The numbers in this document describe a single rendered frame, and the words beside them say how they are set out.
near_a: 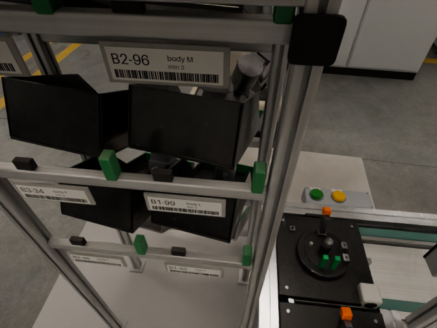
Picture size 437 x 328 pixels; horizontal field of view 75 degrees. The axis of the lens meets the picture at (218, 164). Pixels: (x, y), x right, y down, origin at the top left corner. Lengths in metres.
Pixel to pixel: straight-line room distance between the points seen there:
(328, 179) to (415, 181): 1.60
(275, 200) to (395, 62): 3.72
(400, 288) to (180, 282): 0.60
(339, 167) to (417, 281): 0.49
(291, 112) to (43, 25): 0.18
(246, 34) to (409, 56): 3.82
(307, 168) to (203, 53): 1.04
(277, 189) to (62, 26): 0.22
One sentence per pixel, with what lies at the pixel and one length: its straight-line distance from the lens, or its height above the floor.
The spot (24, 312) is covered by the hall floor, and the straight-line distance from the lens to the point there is 2.07.
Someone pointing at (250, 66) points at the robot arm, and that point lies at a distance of 0.64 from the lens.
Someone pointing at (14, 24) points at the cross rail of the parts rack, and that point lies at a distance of 0.25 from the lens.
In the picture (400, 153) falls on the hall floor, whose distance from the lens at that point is 2.94.
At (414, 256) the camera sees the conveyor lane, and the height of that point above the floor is 0.92.
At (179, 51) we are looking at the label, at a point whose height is 1.61.
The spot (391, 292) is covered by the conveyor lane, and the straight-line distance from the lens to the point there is 0.95.
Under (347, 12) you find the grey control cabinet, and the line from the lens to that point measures 3.61.
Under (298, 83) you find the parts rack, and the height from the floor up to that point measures 1.59.
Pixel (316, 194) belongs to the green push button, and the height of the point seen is 0.97.
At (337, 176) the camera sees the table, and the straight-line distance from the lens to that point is 1.22.
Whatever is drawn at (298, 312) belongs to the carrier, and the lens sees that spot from 0.78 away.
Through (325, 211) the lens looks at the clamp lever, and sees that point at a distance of 0.81.
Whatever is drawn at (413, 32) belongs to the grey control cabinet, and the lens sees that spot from 3.88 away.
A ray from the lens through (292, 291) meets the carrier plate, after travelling 0.79.
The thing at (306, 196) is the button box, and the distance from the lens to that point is 0.98.
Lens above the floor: 1.69
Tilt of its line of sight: 45 degrees down
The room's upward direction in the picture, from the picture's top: straight up
